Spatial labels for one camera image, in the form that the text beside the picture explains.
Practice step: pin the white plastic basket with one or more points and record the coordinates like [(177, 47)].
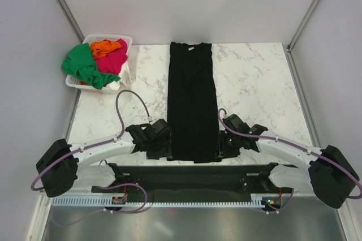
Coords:
[(75, 83)]

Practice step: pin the green t-shirt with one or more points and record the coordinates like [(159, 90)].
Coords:
[(81, 65)]

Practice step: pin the black t-shirt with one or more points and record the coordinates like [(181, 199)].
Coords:
[(192, 103)]

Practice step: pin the white slotted cable duct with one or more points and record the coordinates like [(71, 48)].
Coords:
[(112, 201)]

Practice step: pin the right aluminium frame post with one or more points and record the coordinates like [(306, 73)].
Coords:
[(302, 25)]

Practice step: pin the left aluminium frame post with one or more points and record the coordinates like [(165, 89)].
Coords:
[(71, 19)]

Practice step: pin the orange t-shirt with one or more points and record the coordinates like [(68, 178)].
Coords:
[(102, 48)]

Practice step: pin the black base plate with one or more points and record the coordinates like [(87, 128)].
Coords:
[(218, 182)]

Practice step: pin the aluminium front rail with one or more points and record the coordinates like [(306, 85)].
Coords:
[(321, 181)]

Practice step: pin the red pink t-shirt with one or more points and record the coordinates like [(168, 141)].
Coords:
[(113, 61)]

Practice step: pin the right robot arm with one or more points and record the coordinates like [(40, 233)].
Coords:
[(311, 161)]

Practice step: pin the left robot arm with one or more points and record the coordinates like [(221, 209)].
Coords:
[(70, 167)]

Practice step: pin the white t-shirt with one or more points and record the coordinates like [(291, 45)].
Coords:
[(126, 76)]

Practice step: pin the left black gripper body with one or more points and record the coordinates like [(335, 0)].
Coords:
[(158, 143)]

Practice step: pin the aluminium frame post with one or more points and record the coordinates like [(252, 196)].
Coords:
[(71, 19), (302, 25)]

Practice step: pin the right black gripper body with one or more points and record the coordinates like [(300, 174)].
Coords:
[(229, 142)]

